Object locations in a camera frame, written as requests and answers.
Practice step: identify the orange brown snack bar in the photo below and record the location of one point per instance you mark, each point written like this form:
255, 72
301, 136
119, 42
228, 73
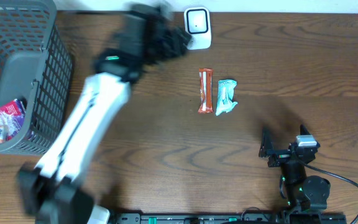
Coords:
206, 105

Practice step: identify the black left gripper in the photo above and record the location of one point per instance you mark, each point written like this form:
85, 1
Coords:
173, 40

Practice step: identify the purple red snack bag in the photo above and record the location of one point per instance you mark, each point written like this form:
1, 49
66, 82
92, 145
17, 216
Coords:
12, 117

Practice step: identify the grey plastic mesh basket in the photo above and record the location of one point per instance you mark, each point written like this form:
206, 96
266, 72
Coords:
36, 68

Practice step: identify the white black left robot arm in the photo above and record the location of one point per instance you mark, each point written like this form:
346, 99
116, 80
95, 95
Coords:
51, 191

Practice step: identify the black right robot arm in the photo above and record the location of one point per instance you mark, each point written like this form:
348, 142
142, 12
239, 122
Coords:
306, 195

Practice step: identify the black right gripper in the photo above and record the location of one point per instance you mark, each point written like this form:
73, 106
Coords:
282, 156

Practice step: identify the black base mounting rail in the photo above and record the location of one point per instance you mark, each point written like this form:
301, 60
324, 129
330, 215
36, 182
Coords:
248, 217

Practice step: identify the mint green snack packet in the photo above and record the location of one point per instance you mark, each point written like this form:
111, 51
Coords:
225, 103

